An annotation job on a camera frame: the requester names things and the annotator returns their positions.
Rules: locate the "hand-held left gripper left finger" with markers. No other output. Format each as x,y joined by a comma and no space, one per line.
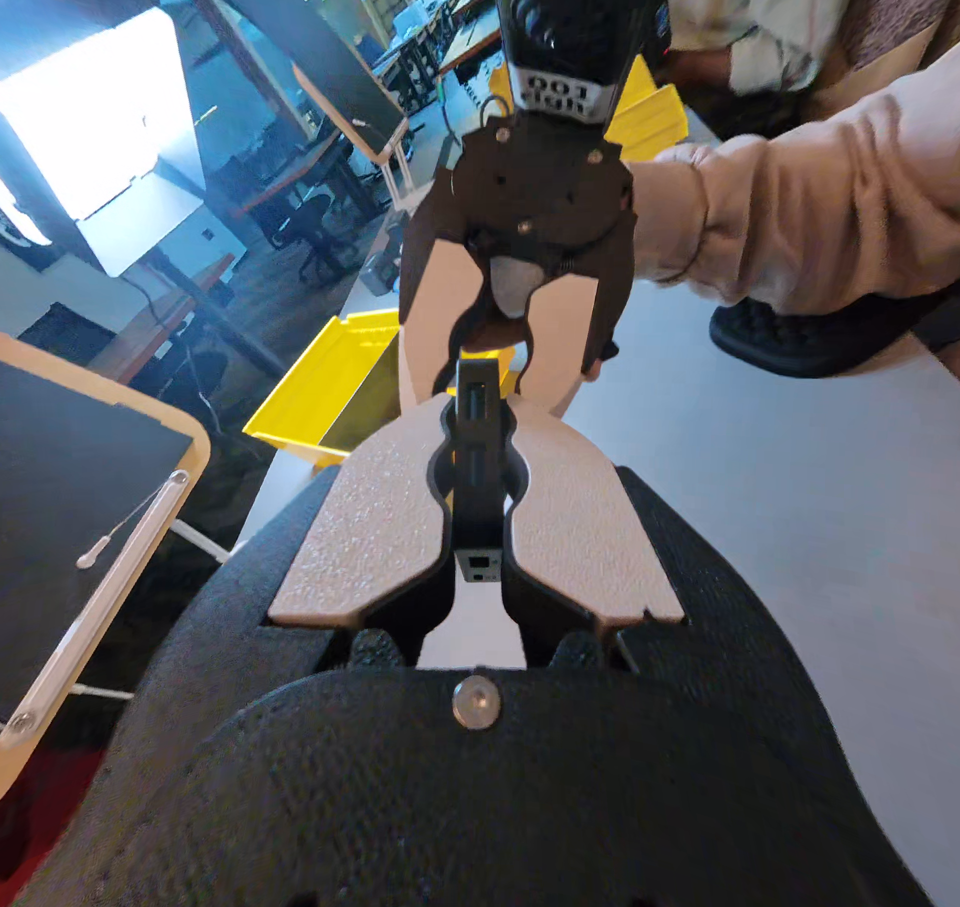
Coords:
367,532

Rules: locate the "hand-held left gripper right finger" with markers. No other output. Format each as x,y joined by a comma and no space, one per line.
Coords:
592,532

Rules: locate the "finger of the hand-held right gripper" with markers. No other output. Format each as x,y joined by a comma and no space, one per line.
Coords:
435,307
566,337

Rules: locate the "yellow plastic bin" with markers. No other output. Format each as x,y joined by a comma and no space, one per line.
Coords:
315,389
652,119

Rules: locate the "person's right forearm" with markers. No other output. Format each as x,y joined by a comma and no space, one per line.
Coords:
825,194

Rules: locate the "small dark grey device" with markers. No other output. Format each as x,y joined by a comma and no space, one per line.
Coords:
382,266

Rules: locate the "black bin divider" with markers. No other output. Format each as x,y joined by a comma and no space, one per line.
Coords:
367,404

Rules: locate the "black office chair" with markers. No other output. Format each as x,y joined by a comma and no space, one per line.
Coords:
311,239

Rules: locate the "black mesh cushion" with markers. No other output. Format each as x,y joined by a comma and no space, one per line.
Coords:
810,337

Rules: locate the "white folding board stand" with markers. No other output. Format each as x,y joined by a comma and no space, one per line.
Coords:
115,577

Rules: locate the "wooden office desk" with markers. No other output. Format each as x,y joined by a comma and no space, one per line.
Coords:
165,307

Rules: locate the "studio light panel on stand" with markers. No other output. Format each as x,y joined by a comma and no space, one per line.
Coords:
90,119

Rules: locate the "red bag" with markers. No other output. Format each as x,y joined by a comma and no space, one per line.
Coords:
37,832

